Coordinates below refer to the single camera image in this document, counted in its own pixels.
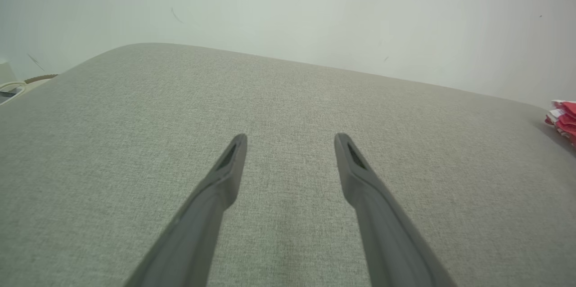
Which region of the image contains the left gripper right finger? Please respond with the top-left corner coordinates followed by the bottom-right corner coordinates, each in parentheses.
top-left (334, 132), bottom-right (457, 287)

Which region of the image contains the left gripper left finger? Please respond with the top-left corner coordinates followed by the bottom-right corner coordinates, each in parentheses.
top-left (124, 133), bottom-right (248, 287)

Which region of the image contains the red basketball jersey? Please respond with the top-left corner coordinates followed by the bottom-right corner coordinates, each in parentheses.
top-left (544, 114), bottom-right (576, 146)

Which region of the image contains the grey fabric sofa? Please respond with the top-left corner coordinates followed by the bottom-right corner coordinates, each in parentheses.
top-left (0, 43), bottom-right (576, 287)

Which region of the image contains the cream perforated laundry basket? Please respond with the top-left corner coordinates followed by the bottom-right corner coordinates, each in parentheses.
top-left (0, 73), bottom-right (59, 107)

